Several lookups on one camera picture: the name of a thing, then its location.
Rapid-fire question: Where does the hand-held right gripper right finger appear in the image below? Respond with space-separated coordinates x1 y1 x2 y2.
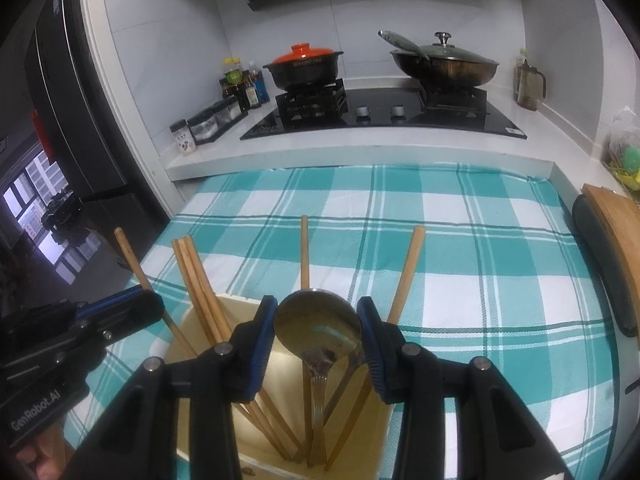
356 296 574 480

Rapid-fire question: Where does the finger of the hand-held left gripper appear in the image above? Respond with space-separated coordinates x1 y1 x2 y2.
81 291 166 347
74 284 152 321

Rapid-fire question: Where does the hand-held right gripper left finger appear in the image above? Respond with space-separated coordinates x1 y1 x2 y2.
75 295 279 480

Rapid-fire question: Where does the metal spoon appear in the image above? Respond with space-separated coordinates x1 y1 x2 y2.
274 288 364 467
322 350 366 426

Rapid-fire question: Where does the cream utensil holder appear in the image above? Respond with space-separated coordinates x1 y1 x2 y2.
162 294 396 480

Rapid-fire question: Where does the person's left hand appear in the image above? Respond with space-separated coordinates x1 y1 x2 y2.
25 422 78 480

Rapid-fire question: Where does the teal checkered cloth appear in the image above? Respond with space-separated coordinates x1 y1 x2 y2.
62 162 618 480

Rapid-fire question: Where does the white black-capped shaker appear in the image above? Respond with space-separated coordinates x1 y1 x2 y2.
170 120 198 159

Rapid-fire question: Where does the dark grey refrigerator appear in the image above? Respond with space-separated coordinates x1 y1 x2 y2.
35 0 171 281

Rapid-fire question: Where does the black gas stove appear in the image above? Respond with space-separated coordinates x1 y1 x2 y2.
239 77 528 142

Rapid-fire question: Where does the dark sauce bottle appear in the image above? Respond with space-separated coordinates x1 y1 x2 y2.
221 80 251 113

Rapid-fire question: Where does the dark mat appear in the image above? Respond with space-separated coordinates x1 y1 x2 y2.
571 194 640 338

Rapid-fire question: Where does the blue label bottle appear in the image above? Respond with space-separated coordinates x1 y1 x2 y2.
246 61 264 110

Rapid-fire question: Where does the wooden cutting board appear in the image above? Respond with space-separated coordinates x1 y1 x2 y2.
581 184 640 346

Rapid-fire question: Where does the black clay pot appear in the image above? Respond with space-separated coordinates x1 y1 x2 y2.
262 51 346 95

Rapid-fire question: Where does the dark wok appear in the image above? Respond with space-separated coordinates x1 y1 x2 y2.
378 30 501 88

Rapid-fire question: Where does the orange pot lid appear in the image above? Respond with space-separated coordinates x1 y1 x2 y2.
274 44 335 65

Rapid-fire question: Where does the glass wok lid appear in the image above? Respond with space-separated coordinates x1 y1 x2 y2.
400 31 498 63

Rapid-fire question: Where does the clear plastic bag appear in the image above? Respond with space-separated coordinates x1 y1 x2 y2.
602 106 640 206

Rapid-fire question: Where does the glass pitcher brown handle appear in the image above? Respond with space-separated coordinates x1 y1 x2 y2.
515 49 547 111

